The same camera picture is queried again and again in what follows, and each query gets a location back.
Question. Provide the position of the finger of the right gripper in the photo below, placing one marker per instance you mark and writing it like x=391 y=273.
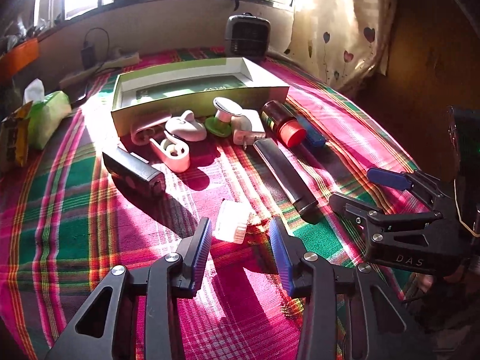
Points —
x=363 y=213
x=422 y=186

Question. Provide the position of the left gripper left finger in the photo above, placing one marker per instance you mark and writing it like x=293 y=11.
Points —
x=104 y=327

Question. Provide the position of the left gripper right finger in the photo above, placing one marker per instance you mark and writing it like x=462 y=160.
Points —
x=377 y=324

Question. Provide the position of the small white cylinder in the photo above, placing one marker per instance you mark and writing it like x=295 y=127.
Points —
x=232 y=221

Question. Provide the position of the long black tube case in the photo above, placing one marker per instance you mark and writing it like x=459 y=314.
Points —
x=297 y=191

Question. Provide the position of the blue usb stick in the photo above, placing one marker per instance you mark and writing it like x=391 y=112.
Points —
x=313 y=135

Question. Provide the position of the black rectangular power bank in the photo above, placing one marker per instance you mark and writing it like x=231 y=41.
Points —
x=134 y=172

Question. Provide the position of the brown bottle red cap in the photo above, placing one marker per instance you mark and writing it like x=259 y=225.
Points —
x=283 y=124

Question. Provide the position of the white wall charger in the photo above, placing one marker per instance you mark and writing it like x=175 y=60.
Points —
x=247 y=128

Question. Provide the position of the white computer mouse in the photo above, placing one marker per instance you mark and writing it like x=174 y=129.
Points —
x=186 y=127

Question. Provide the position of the green round disc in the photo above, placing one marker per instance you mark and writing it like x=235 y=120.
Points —
x=218 y=127

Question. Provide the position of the white round plug adapter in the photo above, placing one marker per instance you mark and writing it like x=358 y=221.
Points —
x=226 y=109

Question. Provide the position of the plaid pink green cloth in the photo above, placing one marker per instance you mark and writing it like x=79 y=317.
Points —
x=65 y=223

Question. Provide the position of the green white cardboard box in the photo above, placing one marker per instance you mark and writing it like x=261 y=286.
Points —
x=192 y=85

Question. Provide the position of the heart pattern curtain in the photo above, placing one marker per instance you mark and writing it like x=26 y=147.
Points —
x=341 y=42

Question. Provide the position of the green tissue pack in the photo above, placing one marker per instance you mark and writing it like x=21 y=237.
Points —
x=46 y=113

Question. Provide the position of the black small fan heater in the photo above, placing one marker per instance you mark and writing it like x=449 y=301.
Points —
x=247 y=36

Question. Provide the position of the yellow snack packet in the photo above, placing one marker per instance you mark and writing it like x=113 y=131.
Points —
x=15 y=138

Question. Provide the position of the white power strip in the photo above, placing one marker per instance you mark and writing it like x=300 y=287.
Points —
x=121 y=62

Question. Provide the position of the orange tray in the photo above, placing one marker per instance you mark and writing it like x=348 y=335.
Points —
x=18 y=58

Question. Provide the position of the black charger with cable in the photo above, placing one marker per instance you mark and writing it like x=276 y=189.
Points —
x=88 y=54

